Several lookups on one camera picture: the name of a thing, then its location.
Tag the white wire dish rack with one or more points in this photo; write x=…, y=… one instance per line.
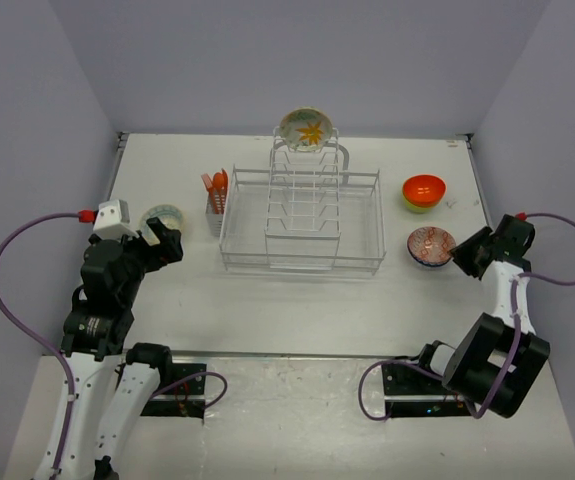
x=304, y=212

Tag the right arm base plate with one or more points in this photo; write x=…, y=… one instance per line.
x=409, y=394

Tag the dark blue triangle bowl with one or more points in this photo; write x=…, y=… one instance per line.
x=428, y=265

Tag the orange bowl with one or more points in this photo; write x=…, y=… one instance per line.
x=424, y=190

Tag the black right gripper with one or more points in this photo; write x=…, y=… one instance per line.
x=460, y=254

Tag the orange plastic knife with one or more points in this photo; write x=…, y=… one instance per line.
x=223, y=188

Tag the white cutlery caddy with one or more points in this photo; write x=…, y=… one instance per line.
x=214, y=221

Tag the orange plastic spoon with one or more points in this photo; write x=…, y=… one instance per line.
x=215, y=182

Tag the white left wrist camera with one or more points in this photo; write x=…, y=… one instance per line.
x=113, y=220

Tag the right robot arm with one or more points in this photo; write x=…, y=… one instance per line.
x=499, y=359

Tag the red rimmed patterned bowl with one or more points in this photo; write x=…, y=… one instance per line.
x=431, y=244

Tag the yellow patterned bowl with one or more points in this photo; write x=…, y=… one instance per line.
x=171, y=216

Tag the blue zigzag patterned bowl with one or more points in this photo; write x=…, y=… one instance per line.
x=305, y=129

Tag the orange plastic fork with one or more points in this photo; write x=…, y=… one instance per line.
x=210, y=189

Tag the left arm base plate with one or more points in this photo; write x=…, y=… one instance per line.
x=183, y=401

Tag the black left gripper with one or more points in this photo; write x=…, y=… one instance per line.
x=168, y=250

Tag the lime green bowl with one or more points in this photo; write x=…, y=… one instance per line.
x=418, y=208

